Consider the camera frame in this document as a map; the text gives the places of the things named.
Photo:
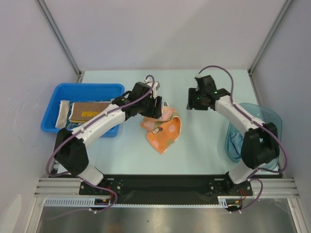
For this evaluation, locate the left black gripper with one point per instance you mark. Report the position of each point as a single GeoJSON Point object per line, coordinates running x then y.
{"type": "Point", "coordinates": [154, 112]}

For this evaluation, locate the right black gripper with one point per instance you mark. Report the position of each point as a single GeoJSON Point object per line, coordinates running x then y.
{"type": "Point", "coordinates": [192, 98]}

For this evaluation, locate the orange polka dot towel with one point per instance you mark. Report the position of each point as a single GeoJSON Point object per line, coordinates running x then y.
{"type": "Point", "coordinates": [164, 131]}

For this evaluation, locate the yellow white towel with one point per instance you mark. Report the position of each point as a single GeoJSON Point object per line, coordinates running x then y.
{"type": "Point", "coordinates": [81, 112]}

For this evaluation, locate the teal beige Doraemon towel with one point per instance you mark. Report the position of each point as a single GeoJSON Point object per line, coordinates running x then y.
{"type": "Point", "coordinates": [63, 116]}

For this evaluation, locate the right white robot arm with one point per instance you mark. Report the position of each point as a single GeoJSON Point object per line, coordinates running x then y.
{"type": "Point", "coordinates": [226, 106]}

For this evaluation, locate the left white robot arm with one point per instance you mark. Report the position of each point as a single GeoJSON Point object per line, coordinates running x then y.
{"type": "Point", "coordinates": [71, 146]}

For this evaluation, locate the blue plastic bin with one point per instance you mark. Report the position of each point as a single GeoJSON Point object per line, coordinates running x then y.
{"type": "Point", "coordinates": [77, 92]}

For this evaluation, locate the translucent teal basket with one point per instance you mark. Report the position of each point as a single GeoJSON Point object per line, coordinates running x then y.
{"type": "Point", "coordinates": [260, 116]}

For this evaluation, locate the light blue Doraemon towel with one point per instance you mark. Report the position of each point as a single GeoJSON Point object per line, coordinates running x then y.
{"type": "Point", "coordinates": [235, 145]}

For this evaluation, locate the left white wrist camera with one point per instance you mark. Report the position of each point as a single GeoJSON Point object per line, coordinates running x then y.
{"type": "Point", "coordinates": [155, 85]}

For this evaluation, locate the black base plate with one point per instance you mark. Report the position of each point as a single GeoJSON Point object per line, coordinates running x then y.
{"type": "Point", "coordinates": [173, 190]}

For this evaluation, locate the aluminium frame rail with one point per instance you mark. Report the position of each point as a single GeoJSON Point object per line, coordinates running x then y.
{"type": "Point", "coordinates": [58, 187]}

